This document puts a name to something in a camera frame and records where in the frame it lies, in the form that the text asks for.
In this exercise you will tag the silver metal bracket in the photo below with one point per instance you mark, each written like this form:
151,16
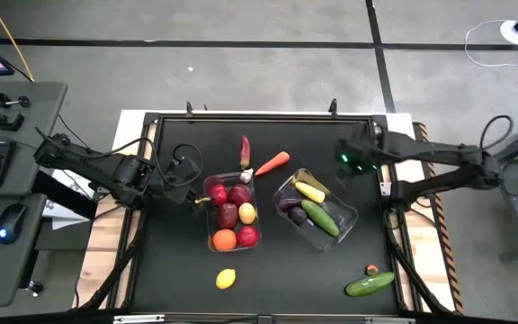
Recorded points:
389,321
137,319

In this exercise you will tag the small red strawberry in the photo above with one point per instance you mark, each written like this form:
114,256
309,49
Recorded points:
372,270

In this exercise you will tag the yellow corn cob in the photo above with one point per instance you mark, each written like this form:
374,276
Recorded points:
309,192

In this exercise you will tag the dark red apple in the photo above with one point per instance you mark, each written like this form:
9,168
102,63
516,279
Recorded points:
239,194
227,215

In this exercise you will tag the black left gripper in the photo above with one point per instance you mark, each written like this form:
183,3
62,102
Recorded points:
178,180

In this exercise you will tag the yellow lemon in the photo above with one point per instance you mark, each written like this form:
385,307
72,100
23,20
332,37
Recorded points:
225,278

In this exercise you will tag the black flat plate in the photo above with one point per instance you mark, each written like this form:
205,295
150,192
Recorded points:
70,204

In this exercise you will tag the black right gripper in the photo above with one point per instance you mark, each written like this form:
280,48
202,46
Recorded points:
360,155

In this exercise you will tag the clear plastic bin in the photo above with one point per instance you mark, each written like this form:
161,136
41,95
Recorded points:
210,220
344,216

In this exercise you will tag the orange fruit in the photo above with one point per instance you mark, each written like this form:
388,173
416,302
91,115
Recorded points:
225,240

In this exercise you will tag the orange carrot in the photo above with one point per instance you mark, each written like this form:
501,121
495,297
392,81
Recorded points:
273,163

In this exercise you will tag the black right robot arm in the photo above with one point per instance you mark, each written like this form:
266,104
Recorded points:
443,150

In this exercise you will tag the bright red apple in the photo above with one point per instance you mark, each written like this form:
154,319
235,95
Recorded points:
218,194
247,236

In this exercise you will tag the orange black hazard tape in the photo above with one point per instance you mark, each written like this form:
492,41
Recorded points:
446,252

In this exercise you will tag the green cucumber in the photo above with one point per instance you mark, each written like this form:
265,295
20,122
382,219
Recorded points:
320,218
370,284

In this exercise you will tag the black frame hook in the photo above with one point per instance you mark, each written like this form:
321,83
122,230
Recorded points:
189,109
333,108

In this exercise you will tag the white paper sheet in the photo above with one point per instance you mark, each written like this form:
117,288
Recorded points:
61,216

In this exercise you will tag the red chili pepper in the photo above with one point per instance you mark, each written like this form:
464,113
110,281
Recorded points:
244,153

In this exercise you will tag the small black knob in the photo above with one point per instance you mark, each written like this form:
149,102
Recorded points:
35,286

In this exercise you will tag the black metal table frame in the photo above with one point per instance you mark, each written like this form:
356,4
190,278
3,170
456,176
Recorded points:
286,118

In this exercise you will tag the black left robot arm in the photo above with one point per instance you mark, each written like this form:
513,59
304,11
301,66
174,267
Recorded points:
106,171

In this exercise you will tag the black computer mouse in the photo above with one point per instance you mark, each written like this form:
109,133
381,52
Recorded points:
11,222

